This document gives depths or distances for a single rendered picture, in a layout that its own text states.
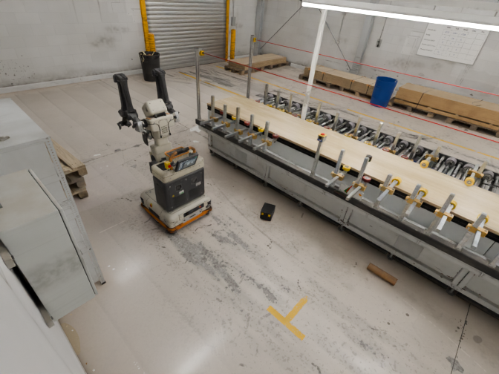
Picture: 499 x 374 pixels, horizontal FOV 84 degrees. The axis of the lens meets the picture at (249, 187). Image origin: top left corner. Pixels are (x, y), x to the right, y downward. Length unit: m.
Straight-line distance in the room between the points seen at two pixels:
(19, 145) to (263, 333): 2.27
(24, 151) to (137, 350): 1.68
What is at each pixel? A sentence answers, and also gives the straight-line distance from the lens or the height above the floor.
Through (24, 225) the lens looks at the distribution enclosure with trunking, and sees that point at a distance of 1.34.
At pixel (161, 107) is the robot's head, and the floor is 1.32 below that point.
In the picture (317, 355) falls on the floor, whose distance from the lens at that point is 2.74.
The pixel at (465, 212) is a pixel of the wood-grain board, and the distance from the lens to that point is 3.22.
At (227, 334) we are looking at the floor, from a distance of 2.70.
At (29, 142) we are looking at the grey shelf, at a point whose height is 1.54.
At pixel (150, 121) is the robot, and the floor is 1.23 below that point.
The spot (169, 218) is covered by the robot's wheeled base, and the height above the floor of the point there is 0.27.
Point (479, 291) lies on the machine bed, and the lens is 3.63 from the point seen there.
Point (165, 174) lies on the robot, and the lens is 2.96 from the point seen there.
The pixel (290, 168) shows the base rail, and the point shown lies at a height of 0.69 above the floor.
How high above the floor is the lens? 2.43
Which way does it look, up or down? 36 degrees down
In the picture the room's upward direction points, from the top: 5 degrees clockwise
